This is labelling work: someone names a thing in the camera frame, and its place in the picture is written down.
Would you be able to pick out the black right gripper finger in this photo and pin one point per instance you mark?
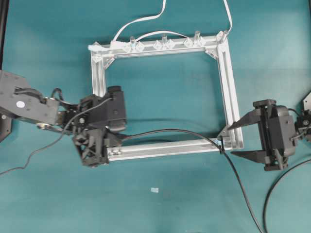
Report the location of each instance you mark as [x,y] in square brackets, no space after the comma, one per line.
[258,156]
[250,118]

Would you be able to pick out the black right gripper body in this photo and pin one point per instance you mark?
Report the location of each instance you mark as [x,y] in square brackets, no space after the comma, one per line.
[276,130]

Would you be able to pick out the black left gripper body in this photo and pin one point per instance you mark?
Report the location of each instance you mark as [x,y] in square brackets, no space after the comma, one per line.
[96,116]

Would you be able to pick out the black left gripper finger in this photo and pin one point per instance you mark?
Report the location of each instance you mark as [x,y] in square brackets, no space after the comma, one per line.
[112,139]

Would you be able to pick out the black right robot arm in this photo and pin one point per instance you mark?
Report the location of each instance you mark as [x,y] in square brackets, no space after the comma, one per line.
[302,127]

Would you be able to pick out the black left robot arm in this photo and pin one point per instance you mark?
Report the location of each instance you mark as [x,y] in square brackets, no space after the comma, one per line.
[21,102]

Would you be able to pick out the small clear tape piece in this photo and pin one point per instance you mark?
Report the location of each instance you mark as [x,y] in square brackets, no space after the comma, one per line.
[154,190]

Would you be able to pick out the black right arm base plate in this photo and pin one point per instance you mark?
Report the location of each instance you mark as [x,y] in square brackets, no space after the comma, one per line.
[306,105]

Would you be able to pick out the silver metal post far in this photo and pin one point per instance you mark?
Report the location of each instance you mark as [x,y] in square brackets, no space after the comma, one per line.
[133,43]

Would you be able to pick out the silver metal post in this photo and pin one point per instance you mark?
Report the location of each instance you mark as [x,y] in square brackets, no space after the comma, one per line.
[196,38]
[164,42]
[133,43]

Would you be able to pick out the aluminium extrusion frame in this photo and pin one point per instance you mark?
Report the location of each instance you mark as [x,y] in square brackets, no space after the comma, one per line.
[178,101]

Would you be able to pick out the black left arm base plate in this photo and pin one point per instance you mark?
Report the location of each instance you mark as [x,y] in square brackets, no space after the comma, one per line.
[5,126]

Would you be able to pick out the silver metal post near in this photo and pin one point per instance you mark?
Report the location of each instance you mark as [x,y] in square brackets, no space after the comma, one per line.
[196,38]

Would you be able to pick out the silver metal post middle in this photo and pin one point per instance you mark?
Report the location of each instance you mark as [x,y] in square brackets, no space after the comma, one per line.
[164,42]

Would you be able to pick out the black vertical rail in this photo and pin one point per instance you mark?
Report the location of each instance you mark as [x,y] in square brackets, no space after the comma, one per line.
[4,6]

